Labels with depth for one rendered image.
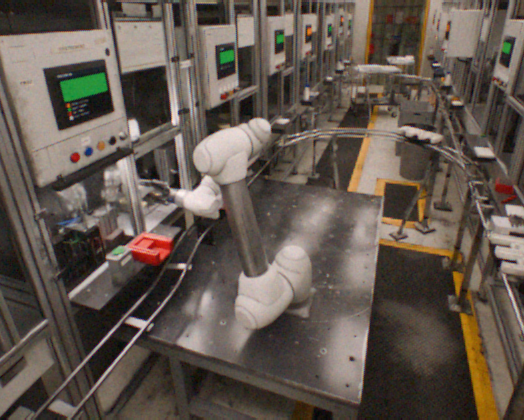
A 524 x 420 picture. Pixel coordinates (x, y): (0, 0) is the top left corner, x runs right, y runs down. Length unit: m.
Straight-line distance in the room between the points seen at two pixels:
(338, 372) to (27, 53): 1.47
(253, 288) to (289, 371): 0.32
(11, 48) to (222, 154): 0.67
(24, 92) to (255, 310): 1.03
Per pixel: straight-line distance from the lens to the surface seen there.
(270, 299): 1.40
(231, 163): 1.21
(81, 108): 1.39
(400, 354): 2.49
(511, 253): 1.94
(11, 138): 1.29
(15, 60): 1.28
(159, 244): 1.68
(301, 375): 1.48
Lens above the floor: 1.89
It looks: 23 degrees down
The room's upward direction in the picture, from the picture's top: 1 degrees counter-clockwise
